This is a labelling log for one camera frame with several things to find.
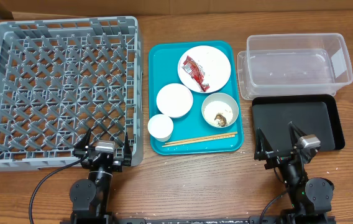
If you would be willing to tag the large white plate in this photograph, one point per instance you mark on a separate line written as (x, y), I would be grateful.
(215, 64)

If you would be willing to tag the grey-green bowl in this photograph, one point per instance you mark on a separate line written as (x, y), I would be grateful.
(224, 98)

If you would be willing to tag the small white cup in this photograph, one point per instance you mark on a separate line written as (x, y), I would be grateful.
(160, 127)

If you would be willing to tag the teal serving tray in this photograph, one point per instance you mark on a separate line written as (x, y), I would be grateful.
(162, 61)

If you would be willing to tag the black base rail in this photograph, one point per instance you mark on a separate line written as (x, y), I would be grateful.
(250, 220)

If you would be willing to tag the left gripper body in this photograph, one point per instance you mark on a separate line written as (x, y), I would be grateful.
(117, 165)

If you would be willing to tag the grey dishwasher rack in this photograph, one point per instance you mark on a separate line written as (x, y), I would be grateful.
(61, 78)

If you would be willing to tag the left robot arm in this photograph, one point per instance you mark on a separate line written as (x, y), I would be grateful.
(90, 196)

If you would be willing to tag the clear plastic bin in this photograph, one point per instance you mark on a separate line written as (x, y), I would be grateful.
(293, 64)

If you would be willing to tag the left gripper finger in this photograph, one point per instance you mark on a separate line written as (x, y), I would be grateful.
(81, 147)
(127, 153)

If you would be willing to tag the wooden chopstick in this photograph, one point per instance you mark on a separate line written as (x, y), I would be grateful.
(205, 136)
(201, 139)

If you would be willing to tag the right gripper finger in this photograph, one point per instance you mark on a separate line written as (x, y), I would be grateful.
(263, 149)
(295, 134)

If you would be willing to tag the food leftover brown chunk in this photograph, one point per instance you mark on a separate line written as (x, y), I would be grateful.
(220, 120)

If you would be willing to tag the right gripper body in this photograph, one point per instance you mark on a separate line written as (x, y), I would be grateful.
(278, 159)

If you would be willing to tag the black tray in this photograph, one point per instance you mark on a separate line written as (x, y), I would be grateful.
(313, 114)

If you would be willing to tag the red snack wrapper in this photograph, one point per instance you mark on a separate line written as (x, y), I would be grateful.
(195, 72)

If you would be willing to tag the white shallow bowl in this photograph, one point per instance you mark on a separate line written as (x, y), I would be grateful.
(174, 100)

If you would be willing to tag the pile of rice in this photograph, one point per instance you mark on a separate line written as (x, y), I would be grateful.
(218, 107)

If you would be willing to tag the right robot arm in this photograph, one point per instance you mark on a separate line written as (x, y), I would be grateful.
(310, 198)

